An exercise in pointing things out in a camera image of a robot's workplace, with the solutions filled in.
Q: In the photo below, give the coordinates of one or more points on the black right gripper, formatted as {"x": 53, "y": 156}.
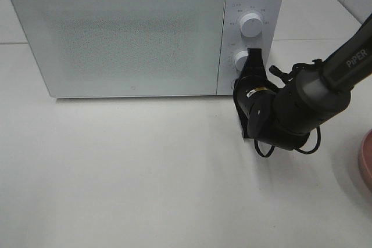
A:
{"x": 250, "y": 86}

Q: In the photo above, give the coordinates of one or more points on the white microwave door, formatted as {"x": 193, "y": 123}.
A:
{"x": 116, "y": 48}

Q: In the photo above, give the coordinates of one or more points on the pink round plate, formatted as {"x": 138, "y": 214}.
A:
{"x": 364, "y": 158}

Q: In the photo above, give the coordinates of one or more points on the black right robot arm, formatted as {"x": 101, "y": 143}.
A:
{"x": 290, "y": 117}

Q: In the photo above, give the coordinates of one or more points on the white lower microwave knob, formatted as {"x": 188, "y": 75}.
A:
{"x": 240, "y": 59}

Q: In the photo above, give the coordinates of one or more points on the white microwave knob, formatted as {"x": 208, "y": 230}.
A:
{"x": 240, "y": 59}
{"x": 251, "y": 24}

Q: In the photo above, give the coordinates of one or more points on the white upper microwave knob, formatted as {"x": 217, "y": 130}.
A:
{"x": 251, "y": 24}

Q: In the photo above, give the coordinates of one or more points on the white microwave oven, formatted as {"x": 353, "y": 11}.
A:
{"x": 232, "y": 41}

